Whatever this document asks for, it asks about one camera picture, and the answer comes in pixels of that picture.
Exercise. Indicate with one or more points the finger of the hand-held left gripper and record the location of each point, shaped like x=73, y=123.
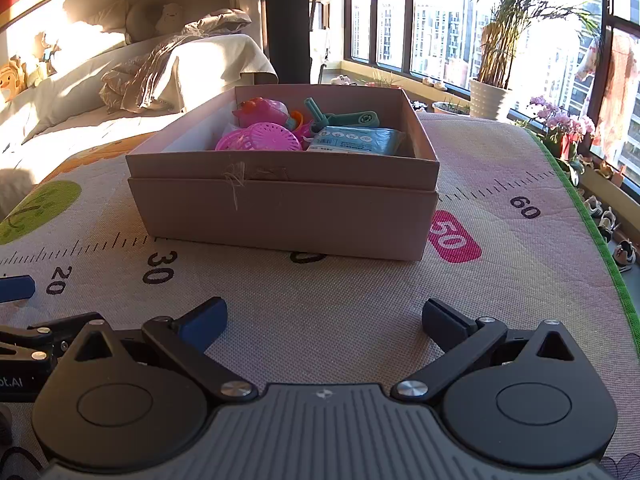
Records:
x=15, y=288
x=50, y=333

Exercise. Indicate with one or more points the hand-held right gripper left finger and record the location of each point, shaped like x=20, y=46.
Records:
x=205, y=321

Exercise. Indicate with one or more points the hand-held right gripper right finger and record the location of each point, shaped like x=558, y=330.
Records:
x=441, y=318

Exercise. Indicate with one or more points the brown cardboard box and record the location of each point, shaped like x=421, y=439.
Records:
x=280, y=210

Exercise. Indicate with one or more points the pink plastic strainer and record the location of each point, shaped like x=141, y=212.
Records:
x=260, y=138

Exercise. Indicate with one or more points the blue tissue packet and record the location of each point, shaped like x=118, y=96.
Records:
x=355, y=141

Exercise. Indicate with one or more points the pink plastic toy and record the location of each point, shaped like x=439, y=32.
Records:
x=262, y=110

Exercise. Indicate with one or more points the teal hand crank orange blade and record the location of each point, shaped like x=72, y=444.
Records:
x=350, y=119

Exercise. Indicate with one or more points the printed ruler play mat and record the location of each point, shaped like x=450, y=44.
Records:
x=350, y=290

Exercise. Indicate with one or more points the white covered sofa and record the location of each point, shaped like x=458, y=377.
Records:
x=60, y=105

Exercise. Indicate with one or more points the row of small shoes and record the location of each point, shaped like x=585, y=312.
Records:
x=607, y=225

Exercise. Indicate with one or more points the yellow cartoon cushion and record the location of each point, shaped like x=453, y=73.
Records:
x=11, y=80

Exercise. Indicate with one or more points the small planter bowl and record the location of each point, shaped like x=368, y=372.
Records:
x=450, y=108

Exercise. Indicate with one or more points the potted palm plant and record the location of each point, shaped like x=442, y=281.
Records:
x=490, y=100

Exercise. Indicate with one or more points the pink flower plant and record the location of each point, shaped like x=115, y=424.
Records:
x=562, y=120

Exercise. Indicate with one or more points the brown crumpled blanket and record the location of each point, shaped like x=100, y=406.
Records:
x=150, y=75

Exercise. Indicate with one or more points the hanging peach garment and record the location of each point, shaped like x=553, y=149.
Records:
x=615, y=95

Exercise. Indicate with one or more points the black framed window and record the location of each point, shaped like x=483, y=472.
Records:
x=407, y=20

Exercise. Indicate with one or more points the white plush toy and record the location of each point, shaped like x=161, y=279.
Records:
x=160, y=17

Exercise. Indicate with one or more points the white stick vacuum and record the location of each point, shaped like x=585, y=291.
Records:
x=320, y=20

